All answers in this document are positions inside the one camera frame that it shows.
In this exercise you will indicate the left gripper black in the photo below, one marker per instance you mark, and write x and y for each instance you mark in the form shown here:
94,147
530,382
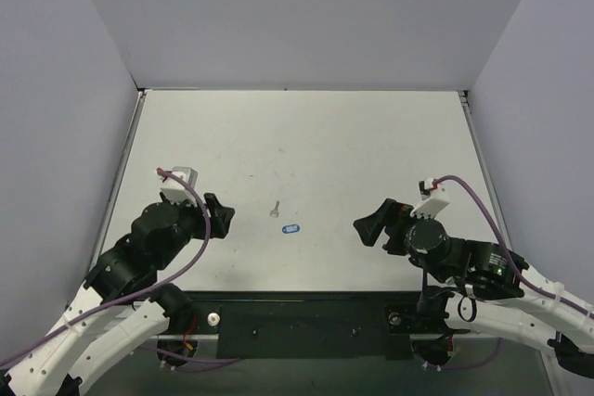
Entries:
207,219

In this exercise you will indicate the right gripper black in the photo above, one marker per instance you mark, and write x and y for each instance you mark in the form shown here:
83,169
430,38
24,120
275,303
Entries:
392,225

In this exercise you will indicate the silver key with blue tag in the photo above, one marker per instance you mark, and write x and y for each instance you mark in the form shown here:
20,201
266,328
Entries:
275,211

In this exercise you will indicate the blue key tag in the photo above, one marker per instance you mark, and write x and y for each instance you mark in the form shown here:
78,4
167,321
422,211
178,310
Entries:
291,229

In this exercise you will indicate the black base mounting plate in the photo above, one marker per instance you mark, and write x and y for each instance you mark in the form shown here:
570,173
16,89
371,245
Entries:
309,325

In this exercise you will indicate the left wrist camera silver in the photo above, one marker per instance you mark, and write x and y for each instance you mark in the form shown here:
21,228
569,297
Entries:
178,185

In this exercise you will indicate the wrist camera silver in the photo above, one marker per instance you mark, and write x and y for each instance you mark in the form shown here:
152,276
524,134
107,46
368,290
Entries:
434,199
178,185

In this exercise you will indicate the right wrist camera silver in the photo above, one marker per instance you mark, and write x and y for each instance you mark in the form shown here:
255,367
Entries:
434,199

